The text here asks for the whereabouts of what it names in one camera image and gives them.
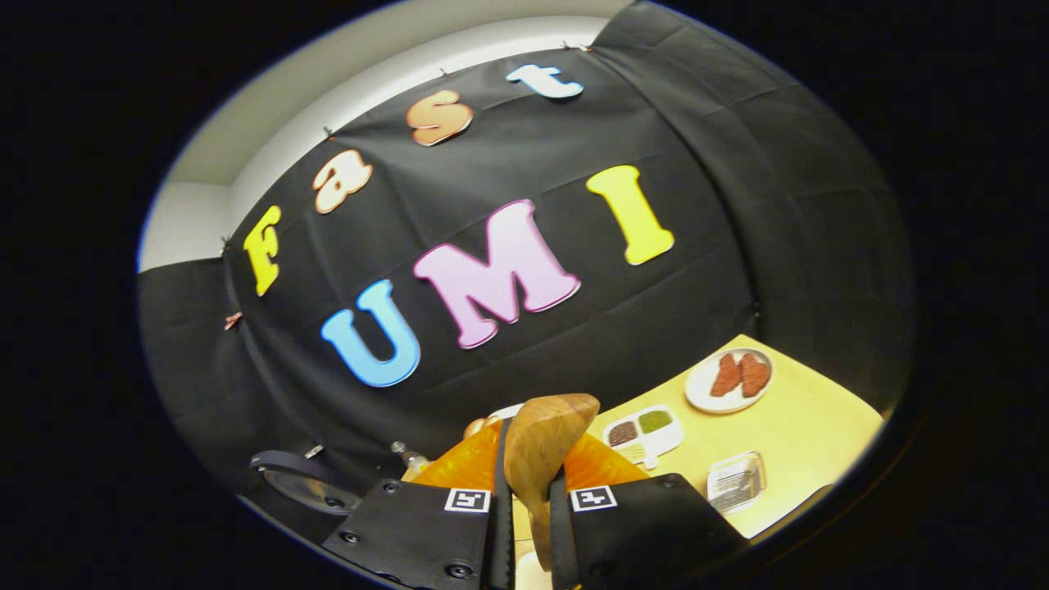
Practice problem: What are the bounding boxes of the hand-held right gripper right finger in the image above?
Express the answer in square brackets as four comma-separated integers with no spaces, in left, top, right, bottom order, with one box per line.
[547,434,748,590]

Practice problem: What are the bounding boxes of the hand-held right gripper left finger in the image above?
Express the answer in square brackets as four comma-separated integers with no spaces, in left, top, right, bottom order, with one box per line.
[321,418,515,590]

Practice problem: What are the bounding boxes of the wooden spoon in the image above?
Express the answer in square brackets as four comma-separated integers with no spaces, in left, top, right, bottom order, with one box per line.
[502,393,601,572]

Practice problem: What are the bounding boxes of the dark grey rice cooker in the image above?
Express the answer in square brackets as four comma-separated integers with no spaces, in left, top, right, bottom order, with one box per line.
[248,449,366,519]

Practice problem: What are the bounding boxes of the glass bottle with yellow label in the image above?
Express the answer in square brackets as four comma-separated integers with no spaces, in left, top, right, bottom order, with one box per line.
[391,441,429,476]

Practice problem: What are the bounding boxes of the white divided bean dish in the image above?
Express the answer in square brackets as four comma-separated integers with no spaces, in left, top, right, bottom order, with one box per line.
[602,405,684,470]

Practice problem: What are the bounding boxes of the white round plate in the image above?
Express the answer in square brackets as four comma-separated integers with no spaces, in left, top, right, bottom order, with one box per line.
[685,347,774,414]

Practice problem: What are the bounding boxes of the red meat slice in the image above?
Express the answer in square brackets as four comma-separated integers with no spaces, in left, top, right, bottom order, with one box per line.
[710,353,742,397]
[739,353,772,399]

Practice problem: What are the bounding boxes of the black backdrop cloth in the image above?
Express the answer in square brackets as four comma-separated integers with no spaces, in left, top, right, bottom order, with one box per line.
[138,0,915,525]

